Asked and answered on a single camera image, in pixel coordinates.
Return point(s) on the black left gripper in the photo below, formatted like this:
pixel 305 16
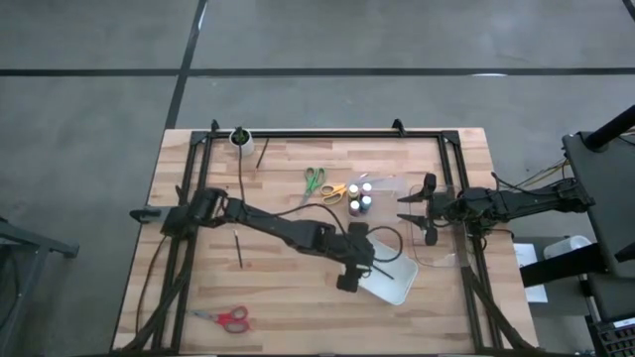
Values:
pixel 359 253

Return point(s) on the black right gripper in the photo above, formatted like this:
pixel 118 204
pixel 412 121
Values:
pixel 444 207

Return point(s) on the red paint bottle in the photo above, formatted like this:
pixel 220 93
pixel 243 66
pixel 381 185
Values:
pixel 354 205

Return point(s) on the white plastic bin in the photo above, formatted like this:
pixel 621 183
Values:
pixel 397 285

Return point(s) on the teal paint bottle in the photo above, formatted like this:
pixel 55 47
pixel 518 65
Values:
pixel 365 202

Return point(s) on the yellow paint bottle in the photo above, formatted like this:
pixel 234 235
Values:
pixel 353 190

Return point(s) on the purple paint bottle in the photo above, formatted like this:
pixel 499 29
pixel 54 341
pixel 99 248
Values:
pixel 366 188

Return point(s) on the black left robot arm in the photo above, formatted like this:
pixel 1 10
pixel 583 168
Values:
pixel 278 228

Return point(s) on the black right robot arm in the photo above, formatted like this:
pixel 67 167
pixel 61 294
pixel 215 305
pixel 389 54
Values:
pixel 526 198

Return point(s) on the large clear plastic tray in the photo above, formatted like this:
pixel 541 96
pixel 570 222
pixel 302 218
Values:
pixel 441 255

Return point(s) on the white paper sheet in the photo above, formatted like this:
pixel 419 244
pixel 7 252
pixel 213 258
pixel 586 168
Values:
pixel 525 255

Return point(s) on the white plant pot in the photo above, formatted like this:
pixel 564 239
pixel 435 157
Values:
pixel 246 149

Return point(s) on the small green plant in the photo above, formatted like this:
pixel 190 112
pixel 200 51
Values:
pixel 241 136

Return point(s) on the black equipment cart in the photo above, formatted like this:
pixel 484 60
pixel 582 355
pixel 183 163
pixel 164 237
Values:
pixel 610 198

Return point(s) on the small parts organiser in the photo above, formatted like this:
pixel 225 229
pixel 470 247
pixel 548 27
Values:
pixel 617 339

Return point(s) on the grey metal stand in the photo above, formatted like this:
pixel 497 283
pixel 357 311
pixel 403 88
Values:
pixel 39 244

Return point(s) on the black frame clamp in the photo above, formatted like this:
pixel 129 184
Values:
pixel 215 125
pixel 398 127

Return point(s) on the black aluminium table frame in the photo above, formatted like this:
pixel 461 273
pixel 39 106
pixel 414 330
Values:
pixel 322 134

